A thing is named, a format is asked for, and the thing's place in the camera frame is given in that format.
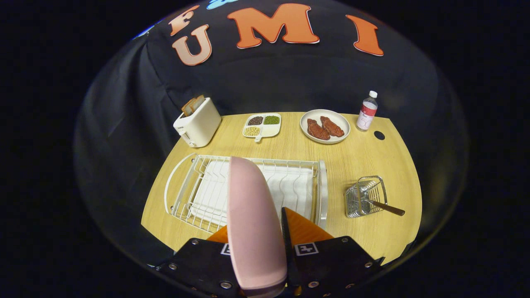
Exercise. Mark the white toaster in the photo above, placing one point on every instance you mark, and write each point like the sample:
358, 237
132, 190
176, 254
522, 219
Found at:
201, 124

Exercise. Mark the pink plate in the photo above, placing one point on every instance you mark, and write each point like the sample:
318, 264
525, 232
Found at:
252, 215

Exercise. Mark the brown toast slice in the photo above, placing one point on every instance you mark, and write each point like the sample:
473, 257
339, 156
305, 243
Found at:
198, 102
187, 107

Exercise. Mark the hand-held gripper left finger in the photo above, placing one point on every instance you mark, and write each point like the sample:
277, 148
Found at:
198, 265

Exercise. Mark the beige plate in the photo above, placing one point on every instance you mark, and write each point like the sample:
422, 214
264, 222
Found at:
337, 120

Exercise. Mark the red-brown meat piece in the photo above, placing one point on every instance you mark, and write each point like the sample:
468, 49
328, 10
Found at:
332, 126
318, 130

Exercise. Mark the black table grommet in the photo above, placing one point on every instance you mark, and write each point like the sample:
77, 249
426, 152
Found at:
379, 135

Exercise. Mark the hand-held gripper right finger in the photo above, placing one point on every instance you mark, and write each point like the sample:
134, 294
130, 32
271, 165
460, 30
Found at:
331, 265

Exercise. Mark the white divided dish with beans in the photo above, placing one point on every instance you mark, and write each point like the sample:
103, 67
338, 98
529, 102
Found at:
271, 130

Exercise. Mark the clear bottle with red label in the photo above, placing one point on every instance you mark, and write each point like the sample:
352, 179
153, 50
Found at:
367, 112

